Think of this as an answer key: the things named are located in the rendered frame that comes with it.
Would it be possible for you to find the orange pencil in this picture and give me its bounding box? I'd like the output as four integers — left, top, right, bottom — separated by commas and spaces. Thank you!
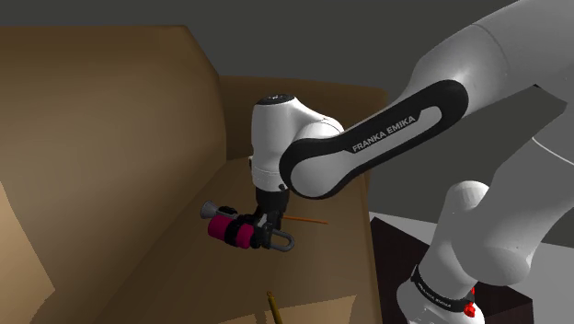
282, 214, 329, 225

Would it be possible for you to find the red and black flashlight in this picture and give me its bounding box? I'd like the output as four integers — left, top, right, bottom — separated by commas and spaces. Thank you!
200, 200, 296, 253

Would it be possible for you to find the yellow-brown stick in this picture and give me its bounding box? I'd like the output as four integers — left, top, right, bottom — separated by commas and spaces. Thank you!
266, 291, 285, 324

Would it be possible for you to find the brown sofa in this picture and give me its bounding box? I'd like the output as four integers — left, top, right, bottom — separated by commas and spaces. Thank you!
0, 24, 390, 324

